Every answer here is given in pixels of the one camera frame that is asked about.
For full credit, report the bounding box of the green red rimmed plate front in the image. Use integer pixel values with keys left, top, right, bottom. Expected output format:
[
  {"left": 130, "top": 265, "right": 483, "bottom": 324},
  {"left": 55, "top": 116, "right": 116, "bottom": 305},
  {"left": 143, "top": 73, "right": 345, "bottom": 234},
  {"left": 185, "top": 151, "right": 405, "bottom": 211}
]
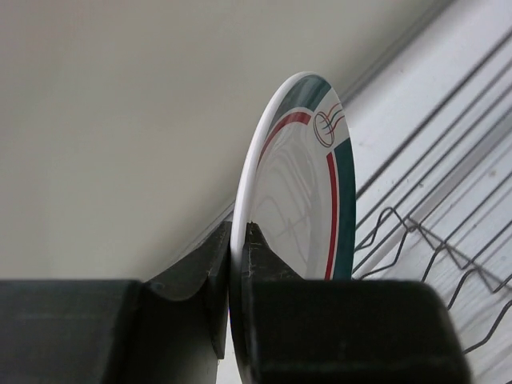
[{"left": 230, "top": 72, "right": 356, "bottom": 383}]

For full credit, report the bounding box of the metal wire dish rack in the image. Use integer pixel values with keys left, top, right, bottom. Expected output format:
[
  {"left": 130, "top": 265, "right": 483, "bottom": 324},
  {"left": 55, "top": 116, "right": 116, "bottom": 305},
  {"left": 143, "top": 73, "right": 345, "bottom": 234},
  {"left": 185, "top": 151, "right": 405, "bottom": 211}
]
[{"left": 353, "top": 31, "right": 511, "bottom": 360}]

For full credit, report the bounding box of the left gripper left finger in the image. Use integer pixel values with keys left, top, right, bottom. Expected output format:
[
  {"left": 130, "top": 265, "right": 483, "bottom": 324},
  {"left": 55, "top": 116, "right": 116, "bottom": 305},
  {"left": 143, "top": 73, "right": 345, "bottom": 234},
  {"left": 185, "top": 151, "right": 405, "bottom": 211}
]
[{"left": 1, "top": 222, "right": 231, "bottom": 383}]

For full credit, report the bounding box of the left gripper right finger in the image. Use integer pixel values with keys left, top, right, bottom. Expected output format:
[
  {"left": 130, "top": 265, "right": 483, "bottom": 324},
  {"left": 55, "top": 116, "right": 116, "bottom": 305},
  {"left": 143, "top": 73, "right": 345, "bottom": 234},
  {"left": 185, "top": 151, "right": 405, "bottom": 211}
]
[{"left": 230, "top": 223, "right": 472, "bottom": 383}]

